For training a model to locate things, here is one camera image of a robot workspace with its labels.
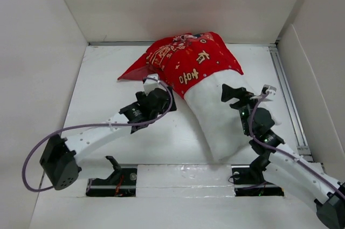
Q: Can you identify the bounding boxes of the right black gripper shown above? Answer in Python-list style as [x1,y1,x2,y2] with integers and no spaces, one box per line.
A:
[220,83,264,135]

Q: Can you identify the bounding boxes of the white pillow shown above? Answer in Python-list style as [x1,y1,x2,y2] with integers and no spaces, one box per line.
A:
[183,69,282,163]

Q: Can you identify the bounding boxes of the red cartoon print pillowcase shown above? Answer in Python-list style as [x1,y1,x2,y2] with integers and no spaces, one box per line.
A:
[118,32,244,97]

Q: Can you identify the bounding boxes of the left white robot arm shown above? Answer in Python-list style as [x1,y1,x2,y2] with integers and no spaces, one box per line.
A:
[40,87,177,190]

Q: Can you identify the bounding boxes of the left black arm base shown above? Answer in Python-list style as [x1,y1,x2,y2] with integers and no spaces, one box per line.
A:
[85,156,138,197]

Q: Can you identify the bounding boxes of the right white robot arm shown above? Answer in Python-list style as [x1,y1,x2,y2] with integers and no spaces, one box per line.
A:
[221,84,344,228]

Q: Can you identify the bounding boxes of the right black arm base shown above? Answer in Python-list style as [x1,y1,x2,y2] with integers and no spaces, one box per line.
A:
[228,157,285,197]

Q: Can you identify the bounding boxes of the white taped foam block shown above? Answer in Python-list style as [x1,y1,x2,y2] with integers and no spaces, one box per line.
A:
[136,164,234,198]

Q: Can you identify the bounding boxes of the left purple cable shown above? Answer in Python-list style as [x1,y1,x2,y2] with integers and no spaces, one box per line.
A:
[22,77,174,192]

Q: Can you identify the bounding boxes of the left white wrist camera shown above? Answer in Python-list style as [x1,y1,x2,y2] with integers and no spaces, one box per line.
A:
[143,73,160,95]

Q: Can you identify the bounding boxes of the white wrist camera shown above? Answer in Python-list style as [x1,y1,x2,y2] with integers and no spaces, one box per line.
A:
[143,73,160,95]
[261,85,277,102]

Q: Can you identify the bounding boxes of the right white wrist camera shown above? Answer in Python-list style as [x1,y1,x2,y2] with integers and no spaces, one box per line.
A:
[261,85,277,102]

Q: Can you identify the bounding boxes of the aluminium rail right side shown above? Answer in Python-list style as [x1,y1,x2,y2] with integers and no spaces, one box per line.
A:
[268,44,314,163]

